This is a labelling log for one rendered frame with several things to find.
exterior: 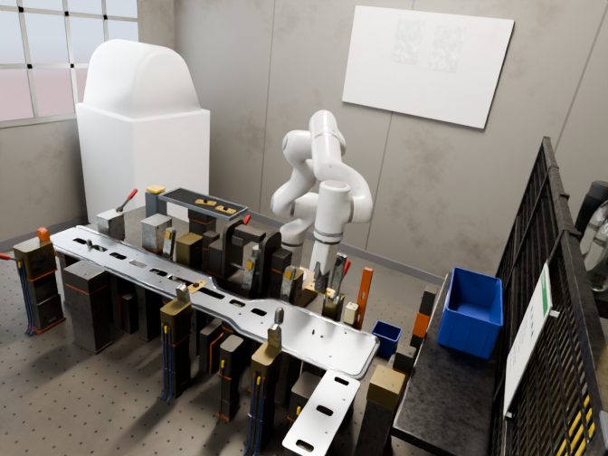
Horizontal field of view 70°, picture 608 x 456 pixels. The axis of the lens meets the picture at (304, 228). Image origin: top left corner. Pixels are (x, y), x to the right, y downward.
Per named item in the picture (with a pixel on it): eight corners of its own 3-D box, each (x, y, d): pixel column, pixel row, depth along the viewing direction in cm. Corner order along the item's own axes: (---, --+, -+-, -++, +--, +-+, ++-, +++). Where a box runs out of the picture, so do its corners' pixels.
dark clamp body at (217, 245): (205, 325, 184) (206, 245, 167) (222, 311, 193) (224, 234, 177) (219, 331, 181) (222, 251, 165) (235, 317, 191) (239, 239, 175)
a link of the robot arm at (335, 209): (344, 222, 127) (313, 221, 126) (350, 179, 121) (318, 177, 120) (349, 234, 119) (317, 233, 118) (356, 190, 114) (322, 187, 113)
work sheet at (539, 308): (502, 421, 96) (551, 306, 83) (506, 360, 115) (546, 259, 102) (511, 424, 95) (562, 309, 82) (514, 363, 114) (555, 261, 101)
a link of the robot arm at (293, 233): (277, 233, 203) (283, 185, 192) (316, 236, 206) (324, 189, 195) (279, 246, 192) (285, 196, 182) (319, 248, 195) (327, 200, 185)
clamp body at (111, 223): (102, 287, 200) (95, 214, 185) (122, 276, 210) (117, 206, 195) (114, 291, 198) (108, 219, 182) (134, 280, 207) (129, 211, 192)
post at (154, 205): (147, 276, 211) (143, 192, 193) (158, 270, 218) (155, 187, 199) (159, 281, 209) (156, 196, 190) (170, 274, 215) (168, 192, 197)
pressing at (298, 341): (31, 245, 171) (30, 242, 170) (80, 226, 190) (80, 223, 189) (360, 385, 122) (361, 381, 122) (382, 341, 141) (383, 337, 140)
